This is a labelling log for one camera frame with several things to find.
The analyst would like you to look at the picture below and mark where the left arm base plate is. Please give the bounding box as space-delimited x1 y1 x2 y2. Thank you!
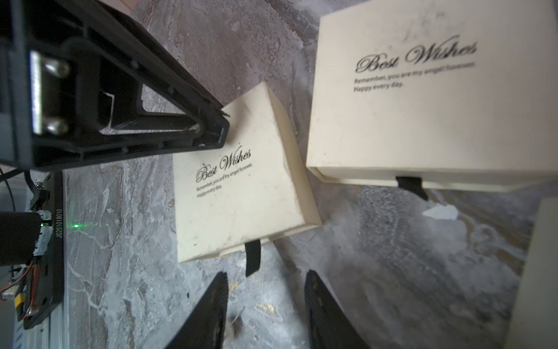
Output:
23 171 65 330

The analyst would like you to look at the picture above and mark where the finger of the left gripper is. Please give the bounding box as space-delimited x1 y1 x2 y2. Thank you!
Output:
1 1 230 170

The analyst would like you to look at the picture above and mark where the large cream jewelry box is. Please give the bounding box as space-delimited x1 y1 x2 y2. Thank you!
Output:
306 1 557 192

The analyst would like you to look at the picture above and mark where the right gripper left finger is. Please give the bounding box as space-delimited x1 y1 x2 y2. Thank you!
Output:
167 272 229 349

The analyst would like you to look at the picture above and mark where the cream jewelry box middle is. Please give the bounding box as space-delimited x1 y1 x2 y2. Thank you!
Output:
504 197 557 348

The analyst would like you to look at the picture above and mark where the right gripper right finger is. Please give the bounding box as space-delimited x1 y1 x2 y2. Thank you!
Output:
305 270 369 349

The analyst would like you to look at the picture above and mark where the small cream jewelry box front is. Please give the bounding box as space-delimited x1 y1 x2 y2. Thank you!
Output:
173 83 321 275

